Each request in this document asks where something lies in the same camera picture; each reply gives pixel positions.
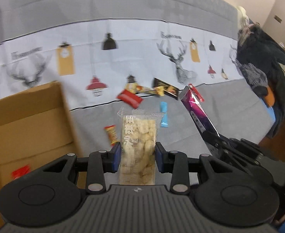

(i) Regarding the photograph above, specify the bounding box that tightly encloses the printed grey sofa cover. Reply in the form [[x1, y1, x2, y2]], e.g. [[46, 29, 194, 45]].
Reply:
[[0, 0, 273, 156]]

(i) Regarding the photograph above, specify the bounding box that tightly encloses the red snack packet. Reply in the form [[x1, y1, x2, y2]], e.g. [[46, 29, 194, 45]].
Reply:
[[117, 90, 143, 109]]

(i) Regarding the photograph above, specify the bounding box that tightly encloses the purple silver snack bar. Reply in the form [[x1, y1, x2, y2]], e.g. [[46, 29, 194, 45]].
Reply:
[[179, 85, 218, 136]]

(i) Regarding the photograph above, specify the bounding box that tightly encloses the dark clothes pile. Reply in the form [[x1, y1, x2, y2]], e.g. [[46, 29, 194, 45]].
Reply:
[[236, 6, 285, 136]]

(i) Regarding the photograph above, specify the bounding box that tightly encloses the black brown chocolate packet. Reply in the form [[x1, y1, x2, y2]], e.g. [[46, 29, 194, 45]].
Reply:
[[153, 78, 179, 100]]

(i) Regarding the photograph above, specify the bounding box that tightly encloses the clear rice cracker snack pack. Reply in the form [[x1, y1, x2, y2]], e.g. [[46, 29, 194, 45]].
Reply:
[[118, 108, 163, 186]]

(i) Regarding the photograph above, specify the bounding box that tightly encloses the red white packet in box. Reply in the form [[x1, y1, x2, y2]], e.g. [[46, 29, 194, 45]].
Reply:
[[11, 165, 31, 180]]

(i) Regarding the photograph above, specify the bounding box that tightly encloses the brown cardboard box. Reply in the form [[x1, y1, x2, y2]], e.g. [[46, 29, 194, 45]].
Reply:
[[0, 82, 83, 228]]

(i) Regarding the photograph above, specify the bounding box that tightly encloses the blue stick sachet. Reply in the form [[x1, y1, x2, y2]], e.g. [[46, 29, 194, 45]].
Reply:
[[160, 102, 168, 128]]

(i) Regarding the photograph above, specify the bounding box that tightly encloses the thin red stick sachet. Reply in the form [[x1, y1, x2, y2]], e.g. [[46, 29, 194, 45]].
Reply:
[[188, 84, 205, 102]]

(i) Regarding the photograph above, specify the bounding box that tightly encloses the small red gold candy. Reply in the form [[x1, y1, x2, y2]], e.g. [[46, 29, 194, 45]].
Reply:
[[104, 125, 119, 146]]

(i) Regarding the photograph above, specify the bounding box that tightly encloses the yellow chocolate bar wrapper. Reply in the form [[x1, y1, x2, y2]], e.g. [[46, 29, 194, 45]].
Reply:
[[125, 82, 165, 96]]

